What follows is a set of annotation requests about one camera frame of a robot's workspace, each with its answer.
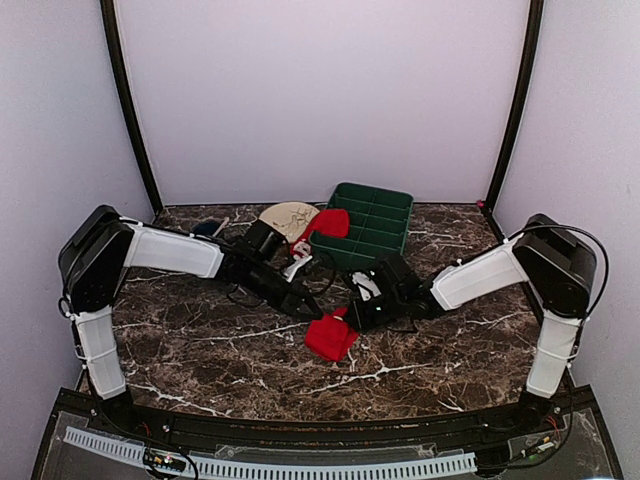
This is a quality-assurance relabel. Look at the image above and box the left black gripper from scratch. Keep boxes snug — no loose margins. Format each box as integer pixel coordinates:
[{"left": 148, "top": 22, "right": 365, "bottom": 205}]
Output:
[{"left": 245, "top": 260, "right": 324, "bottom": 320}]

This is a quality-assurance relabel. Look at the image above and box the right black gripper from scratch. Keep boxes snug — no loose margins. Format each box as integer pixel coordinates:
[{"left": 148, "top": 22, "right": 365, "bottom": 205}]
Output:
[{"left": 342, "top": 290, "right": 407, "bottom": 332}]

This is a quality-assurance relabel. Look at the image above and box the red sock plain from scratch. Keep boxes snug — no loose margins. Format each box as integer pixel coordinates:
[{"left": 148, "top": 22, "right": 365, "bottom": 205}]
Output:
[{"left": 304, "top": 307, "right": 359, "bottom": 362}]

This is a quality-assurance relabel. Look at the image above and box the green divided plastic organizer tray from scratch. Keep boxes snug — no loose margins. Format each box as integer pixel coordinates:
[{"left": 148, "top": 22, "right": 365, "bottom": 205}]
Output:
[{"left": 310, "top": 182, "right": 414, "bottom": 271}]

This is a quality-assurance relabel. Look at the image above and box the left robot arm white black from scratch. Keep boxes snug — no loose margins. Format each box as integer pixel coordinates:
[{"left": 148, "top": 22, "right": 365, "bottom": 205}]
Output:
[{"left": 58, "top": 205, "right": 323, "bottom": 436}]

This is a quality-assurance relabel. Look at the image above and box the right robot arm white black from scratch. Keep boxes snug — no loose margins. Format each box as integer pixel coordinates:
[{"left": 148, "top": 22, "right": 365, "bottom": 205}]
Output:
[{"left": 343, "top": 214, "right": 608, "bottom": 434}]

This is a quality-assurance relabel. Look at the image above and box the red Santa sock in tray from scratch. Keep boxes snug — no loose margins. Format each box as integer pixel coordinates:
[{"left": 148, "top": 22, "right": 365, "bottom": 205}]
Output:
[{"left": 289, "top": 209, "right": 350, "bottom": 259}]

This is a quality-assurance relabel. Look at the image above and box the beige bird pattern plate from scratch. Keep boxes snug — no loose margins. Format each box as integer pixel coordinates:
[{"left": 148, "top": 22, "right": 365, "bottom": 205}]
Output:
[{"left": 258, "top": 201, "right": 320, "bottom": 244}]

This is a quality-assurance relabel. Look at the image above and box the wooden spoon in cup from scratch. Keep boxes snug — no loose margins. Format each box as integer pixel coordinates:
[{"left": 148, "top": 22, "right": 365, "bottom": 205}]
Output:
[{"left": 216, "top": 217, "right": 230, "bottom": 235}]

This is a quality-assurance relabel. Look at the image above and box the dark blue cup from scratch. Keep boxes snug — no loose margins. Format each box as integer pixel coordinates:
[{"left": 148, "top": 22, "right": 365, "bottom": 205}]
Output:
[{"left": 191, "top": 221, "right": 221, "bottom": 237}]

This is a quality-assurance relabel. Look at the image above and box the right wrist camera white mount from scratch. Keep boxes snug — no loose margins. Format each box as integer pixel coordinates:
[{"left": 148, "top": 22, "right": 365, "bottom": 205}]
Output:
[{"left": 347, "top": 271, "right": 381, "bottom": 301}]

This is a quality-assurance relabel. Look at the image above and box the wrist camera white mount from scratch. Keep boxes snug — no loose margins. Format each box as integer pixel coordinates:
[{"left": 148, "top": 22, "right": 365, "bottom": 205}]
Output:
[
  {"left": 347, "top": 271, "right": 381, "bottom": 301},
  {"left": 282, "top": 255, "right": 313, "bottom": 282}
]

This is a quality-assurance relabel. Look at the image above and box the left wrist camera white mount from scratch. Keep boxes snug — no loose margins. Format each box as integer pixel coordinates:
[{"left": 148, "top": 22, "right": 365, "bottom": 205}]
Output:
[{"left": 282, "top": 255, "right": 313, "bottom": 282}]

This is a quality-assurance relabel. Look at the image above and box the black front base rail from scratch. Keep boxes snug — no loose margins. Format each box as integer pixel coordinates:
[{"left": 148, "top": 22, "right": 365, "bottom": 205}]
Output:
[{"left": 134, "top": 404, "right": 519, "bottom": 451}]

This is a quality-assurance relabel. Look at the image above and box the white slotted cable duct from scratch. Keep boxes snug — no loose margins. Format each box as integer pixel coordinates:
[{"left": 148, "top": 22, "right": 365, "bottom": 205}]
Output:
[{"left": 63, "top": 427, "right": 477, "bottom": 479}]

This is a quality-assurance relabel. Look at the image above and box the black left frame post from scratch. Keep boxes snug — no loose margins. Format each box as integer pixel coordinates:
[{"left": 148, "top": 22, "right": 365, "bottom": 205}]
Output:
[{"left": 99, "top": 0, "right": 164, "bottom": 216}]

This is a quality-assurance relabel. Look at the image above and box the black frame post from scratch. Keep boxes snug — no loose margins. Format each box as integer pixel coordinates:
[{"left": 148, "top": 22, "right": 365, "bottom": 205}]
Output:
[
  {"left": 99, "top": 0, "right": 164, "bottom": 216},
  {"left": 484, "top": 0, "right": 545, "bottom": 217}
]

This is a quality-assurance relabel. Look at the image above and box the black right frame post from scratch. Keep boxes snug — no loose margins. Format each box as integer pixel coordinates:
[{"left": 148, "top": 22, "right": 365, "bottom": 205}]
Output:
[{"left": 484, "top": 0, "right": 545, "bottom": 217}]

